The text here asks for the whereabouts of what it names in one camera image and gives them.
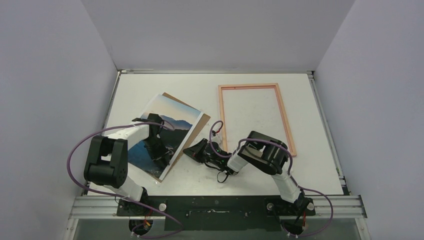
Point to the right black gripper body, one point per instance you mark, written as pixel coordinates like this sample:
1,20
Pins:
203,150

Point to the pink wooden picture frame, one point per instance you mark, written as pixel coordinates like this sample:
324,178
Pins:
253,106

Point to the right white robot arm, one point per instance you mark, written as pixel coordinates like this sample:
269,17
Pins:
267,154

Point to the seascape photo print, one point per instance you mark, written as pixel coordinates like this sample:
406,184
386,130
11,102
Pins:
138,155

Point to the aluminium rail front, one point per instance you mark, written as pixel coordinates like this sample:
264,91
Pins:
111,208

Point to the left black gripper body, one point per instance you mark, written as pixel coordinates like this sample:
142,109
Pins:
156,149

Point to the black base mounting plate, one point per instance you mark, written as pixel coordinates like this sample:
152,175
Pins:
229,213

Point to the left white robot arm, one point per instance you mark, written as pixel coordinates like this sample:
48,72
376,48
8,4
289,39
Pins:
107,159

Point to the brown cardboard backing board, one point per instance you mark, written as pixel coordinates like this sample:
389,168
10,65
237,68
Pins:
195,132

